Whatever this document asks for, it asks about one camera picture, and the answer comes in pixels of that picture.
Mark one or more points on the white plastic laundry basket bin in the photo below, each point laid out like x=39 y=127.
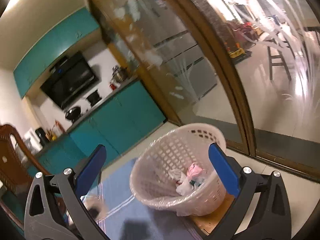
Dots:
x=151 y=184

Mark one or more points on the steel stock pot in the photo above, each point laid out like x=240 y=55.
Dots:
x=119 y=74

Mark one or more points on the black range hood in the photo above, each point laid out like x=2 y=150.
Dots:
x=69 y=79

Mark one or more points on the teal kitchen base cabinets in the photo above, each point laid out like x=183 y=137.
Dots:
x=124 y=119

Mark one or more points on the red small canister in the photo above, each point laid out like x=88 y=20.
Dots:
x=113 y=86

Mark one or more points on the teal upper wall cabinets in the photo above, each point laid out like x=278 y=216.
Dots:
x=53 y=44

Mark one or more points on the carved wooden chair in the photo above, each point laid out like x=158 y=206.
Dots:
x=14 y=175

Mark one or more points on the yellow toy vehicle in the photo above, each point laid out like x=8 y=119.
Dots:
x=235 y=53

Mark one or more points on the blue striped table cloth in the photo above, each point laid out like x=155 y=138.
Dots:
x=124 y=217

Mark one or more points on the white plastic bag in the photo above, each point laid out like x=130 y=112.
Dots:
x=183 y=186

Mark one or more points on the pink plastic bag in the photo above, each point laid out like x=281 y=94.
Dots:
x=194 y=171

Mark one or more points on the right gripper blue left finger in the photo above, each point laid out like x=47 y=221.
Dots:
x=43 y=219

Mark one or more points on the etched glass sliding door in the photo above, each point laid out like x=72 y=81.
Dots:
x=266 y=103

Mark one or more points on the black cooking pot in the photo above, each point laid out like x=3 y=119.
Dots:
x=94 y=98

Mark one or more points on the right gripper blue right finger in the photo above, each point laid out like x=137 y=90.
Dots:
x=272 y=216

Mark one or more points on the black wok with lid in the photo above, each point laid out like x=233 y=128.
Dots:
x=73 y=114

